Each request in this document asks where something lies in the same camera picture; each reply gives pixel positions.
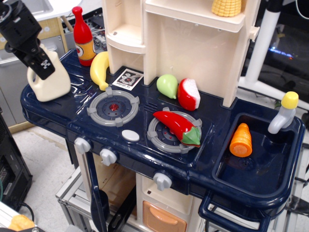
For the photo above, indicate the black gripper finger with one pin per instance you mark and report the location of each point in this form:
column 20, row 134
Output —
column 39, row 62

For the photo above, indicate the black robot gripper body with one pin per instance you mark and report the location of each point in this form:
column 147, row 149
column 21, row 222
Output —
column 20, row 29

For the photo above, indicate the cream toy detergent jug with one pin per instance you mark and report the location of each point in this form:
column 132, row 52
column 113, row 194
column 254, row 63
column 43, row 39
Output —
column 54, row 86

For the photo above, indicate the wooden toy dishwasher cabinet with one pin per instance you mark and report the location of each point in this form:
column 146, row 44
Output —
column 13, row 78

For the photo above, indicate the red toy ketchup bottle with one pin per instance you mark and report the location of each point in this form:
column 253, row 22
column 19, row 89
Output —
column 83, row 38

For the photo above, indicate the yellow toy banana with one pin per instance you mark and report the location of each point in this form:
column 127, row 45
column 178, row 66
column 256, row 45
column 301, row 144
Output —
column 98, row 69

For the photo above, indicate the grey left stove burner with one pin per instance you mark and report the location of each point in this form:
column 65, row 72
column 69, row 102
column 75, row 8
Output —
column 113, row 108

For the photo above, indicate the grey stove burner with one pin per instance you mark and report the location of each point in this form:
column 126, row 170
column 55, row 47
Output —
column 113, row 108
column 164, row 140

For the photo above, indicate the black white sticker label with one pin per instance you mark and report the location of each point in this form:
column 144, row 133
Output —
column 128, row 79

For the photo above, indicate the grey left stove knob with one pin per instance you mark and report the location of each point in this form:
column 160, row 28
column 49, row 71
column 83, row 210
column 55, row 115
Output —
column 82, row 145

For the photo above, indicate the grey stove knob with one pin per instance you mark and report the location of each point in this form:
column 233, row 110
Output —
column 108, row 157
column 162, row 181
column 82, row 145

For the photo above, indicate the grey oval stove button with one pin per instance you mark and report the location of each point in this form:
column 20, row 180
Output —
column 130, row 135

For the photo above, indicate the black computer case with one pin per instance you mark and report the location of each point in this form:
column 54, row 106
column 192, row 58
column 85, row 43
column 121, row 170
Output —
column 15, row 177

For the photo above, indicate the grey middle stove knob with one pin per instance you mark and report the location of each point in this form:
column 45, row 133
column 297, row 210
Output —
column 108, row 157

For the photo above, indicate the green toy pear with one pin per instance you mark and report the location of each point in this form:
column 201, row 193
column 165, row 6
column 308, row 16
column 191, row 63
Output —
column 167, row 84

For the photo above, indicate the grey right stove burner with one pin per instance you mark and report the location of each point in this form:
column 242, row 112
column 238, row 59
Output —
column 164, row 140

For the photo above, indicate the red white toy apple slice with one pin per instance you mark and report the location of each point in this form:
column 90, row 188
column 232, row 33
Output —
column 188, row 94

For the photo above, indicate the navy toy ladle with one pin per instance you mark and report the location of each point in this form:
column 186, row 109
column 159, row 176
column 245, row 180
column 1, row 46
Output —
column 99, row 200

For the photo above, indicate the red toy chili pepper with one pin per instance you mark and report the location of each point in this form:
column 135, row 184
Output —
column 182, row 128

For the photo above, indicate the cream toy kitchen tower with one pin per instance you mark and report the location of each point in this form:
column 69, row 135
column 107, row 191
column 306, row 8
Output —
column 183, row 38

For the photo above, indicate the grey right stove knob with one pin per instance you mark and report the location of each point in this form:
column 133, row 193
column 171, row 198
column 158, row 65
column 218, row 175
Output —
column 162, row 181

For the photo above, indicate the yellow toy corn cob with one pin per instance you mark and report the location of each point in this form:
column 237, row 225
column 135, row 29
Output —
column 226, row 8

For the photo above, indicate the orange toy drawer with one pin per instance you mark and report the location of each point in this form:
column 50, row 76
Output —
column 159, row 220

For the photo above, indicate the orange toy carrot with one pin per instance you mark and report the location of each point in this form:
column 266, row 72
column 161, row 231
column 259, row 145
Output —
column 241, row 142

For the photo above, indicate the navy toy kitchen counter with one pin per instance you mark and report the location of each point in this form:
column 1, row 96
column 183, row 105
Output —
column 253, row 187

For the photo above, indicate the white pipe stand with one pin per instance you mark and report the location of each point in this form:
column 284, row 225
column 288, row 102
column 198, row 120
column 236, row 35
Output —
column 278, row 60

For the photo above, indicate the grey toy faucet yellow cap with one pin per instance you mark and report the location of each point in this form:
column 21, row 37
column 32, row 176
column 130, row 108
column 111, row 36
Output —
column 285, row 114

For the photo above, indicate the aluminium extrusion frame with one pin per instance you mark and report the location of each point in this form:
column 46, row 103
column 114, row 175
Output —
column 74, row 202

